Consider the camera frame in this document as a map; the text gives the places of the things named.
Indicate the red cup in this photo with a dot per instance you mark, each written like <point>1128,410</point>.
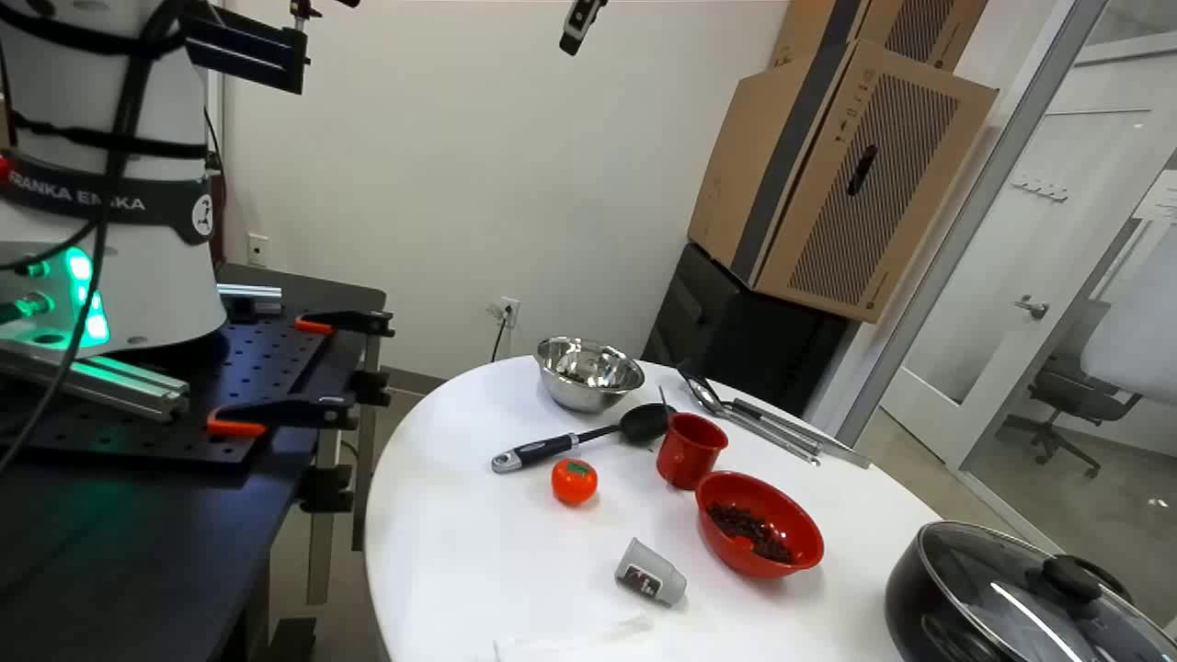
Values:
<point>687,459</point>

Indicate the aluminium rail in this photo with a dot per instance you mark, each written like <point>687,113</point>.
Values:
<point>97,382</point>

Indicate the red bowl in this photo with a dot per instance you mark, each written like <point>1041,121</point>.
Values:
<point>784,555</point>

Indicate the white wall outlet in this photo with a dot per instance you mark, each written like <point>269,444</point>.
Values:
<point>508,306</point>

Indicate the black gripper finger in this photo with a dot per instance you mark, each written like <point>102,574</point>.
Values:
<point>582,24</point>

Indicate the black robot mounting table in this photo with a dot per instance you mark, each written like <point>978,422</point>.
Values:
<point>111,537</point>

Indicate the black cooking pot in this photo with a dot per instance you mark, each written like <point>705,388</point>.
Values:
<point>913,611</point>

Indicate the glass pot lid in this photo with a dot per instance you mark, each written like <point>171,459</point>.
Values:
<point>1033,593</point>

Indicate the silver metal bowl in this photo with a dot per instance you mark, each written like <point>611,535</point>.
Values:
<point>590,382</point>

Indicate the orange persimmon toy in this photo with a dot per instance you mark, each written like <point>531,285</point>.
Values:
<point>577,482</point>

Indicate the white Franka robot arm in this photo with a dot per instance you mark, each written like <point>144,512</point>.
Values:
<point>123,269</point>

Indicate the black drawer cabinet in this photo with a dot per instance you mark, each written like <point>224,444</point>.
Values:
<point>723,333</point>

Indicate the white round table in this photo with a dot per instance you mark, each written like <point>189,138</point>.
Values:
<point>466,555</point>

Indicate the small grey pouch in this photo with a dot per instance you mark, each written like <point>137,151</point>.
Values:
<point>650,574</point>

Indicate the black office chair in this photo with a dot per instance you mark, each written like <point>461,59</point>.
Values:
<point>1081,390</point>

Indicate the small cardboard box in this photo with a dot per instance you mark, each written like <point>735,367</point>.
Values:
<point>908,24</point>

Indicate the black clamp with orange tip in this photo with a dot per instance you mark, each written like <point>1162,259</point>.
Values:
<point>352,327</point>
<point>289,416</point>

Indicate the black rectangular bracket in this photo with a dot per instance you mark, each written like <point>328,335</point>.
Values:
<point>253,51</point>

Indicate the large cardboard box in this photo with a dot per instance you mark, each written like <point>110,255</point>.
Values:
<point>857,197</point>

